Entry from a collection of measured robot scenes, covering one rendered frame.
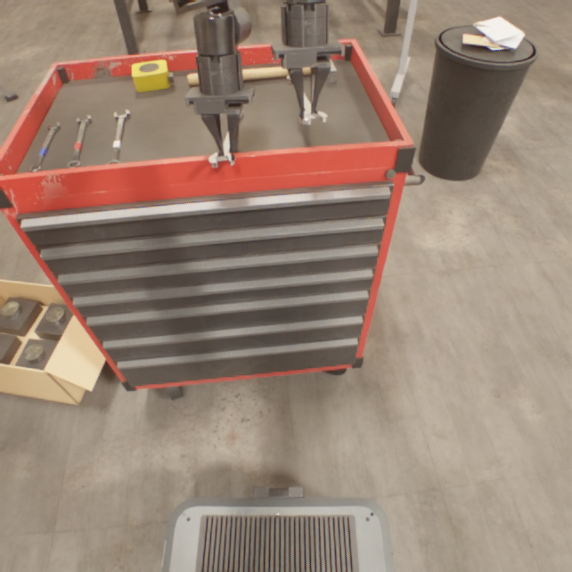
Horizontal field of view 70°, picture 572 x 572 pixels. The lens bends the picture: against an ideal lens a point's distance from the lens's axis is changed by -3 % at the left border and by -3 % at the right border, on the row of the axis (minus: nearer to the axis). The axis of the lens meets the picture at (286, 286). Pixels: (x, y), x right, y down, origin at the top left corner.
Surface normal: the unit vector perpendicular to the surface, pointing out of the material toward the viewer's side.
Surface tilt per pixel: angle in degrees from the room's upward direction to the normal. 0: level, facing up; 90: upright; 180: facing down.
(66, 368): 42
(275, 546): 0
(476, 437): 0
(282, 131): 0
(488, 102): 94
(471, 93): 94
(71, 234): 90
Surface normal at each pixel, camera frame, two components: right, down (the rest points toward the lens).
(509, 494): -0.02, -0.62
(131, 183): 0.11, 0.77
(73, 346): 0.64, -0.40
